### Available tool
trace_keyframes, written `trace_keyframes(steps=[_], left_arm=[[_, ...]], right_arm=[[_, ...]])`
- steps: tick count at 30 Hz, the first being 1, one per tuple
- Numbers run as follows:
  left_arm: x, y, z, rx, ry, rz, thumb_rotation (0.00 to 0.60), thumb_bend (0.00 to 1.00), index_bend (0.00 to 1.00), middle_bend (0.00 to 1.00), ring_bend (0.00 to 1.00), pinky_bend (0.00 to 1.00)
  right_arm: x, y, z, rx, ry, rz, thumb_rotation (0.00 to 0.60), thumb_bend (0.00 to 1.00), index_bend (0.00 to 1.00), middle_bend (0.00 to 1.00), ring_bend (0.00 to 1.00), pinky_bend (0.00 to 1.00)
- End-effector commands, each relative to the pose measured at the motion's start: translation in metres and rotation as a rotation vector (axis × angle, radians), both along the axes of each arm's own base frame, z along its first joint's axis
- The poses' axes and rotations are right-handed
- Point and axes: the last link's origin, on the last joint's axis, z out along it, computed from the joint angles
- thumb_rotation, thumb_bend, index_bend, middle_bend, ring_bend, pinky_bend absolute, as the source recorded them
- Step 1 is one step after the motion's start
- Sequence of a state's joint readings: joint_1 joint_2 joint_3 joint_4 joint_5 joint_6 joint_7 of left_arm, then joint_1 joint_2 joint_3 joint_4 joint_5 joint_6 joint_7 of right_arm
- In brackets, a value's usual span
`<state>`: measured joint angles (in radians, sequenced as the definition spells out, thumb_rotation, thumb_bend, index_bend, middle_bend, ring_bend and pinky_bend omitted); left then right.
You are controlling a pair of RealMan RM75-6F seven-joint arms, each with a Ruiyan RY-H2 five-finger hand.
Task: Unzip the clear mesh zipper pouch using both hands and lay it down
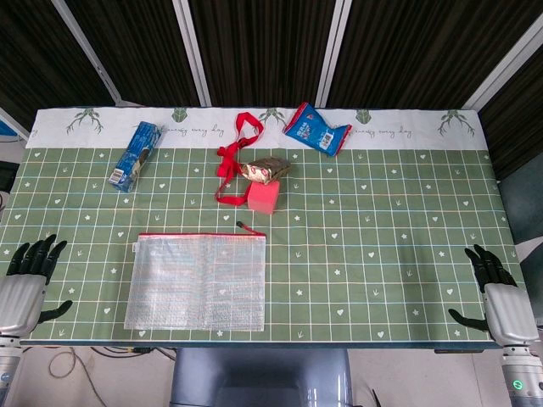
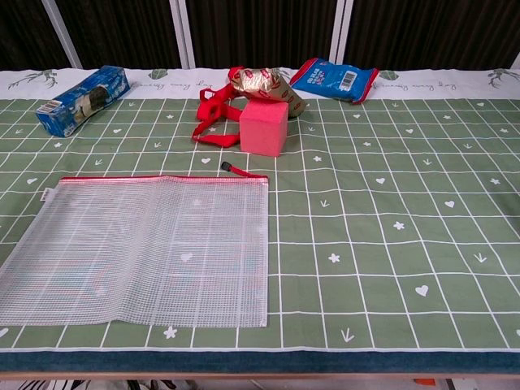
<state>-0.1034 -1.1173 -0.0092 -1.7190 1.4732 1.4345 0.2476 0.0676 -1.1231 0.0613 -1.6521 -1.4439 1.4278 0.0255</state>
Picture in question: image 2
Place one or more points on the white mesh zipper pouch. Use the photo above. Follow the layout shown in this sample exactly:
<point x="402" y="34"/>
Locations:
<point x="142" y="252"/>

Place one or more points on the blue cookie box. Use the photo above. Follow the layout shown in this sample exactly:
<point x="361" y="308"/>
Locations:
<point x="81" y="101"/>

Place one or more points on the pink sponge cube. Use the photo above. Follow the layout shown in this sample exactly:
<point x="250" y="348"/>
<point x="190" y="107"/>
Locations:
<point x="262" y="130"/>

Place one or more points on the green checked tablecloth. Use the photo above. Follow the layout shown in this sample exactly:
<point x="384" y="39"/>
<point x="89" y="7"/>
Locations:
<point x="365" y="243"/>

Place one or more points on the blue red snack packet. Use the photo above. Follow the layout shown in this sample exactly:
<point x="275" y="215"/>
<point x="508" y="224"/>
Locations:
<point x="329" y="79"/>

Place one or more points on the dark pleated curtain panel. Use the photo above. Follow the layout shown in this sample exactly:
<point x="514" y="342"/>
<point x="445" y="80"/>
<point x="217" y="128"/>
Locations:
<point x="122" y="28"/>
<point x="426" y="28"/>
<point x="260" y="28"/>

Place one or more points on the white partition frame post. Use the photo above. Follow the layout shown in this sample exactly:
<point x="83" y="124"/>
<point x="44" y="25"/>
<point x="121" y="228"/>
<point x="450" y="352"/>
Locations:
<point x="182" y="32"/>
<point x="61" y="32"/>
<point x="516" y="61"/>
<point x="340" y="28"/>

